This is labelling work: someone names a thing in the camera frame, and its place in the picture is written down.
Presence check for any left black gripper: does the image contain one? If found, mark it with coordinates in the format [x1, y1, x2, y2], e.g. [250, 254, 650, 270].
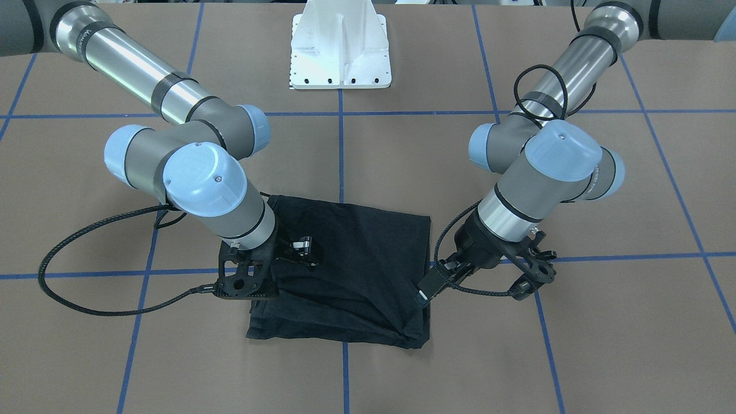
[415, 212, 557, 305]

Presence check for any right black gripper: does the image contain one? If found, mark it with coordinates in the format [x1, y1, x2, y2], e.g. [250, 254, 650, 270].
[216, 222, 324, 301]

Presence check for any black graphic t-shirt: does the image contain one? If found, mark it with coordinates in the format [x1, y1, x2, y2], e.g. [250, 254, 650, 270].
[246, 195, 431, 349]

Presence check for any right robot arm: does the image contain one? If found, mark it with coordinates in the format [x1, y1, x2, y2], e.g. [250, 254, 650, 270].
[2, 1, 321, 308]

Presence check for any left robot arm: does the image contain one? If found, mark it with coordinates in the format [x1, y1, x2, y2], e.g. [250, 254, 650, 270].
[415, 1, 734, 307]

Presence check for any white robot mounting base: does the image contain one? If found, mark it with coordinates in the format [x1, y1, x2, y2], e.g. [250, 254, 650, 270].
[289, 1, 392, 90]

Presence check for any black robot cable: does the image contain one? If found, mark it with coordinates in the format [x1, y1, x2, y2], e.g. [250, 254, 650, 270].
[37, 207, 222, 317]

